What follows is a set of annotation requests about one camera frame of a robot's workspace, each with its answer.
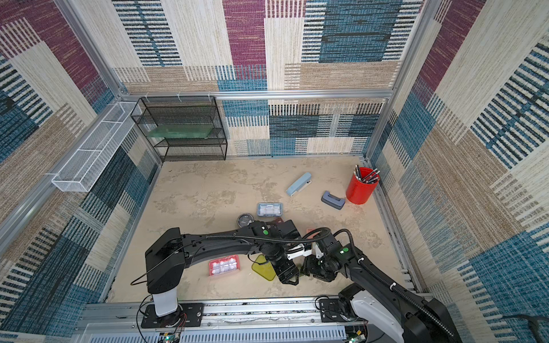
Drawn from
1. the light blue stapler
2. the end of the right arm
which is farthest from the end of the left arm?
the light blue stapler

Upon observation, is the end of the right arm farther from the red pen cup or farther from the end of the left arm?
the red pen cup

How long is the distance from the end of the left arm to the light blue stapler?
399 mm

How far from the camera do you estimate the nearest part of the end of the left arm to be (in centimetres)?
67

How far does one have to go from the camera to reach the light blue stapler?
3.43ft

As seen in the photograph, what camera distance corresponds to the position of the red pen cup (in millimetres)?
934

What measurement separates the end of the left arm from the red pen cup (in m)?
0.45

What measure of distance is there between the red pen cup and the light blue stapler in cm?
21
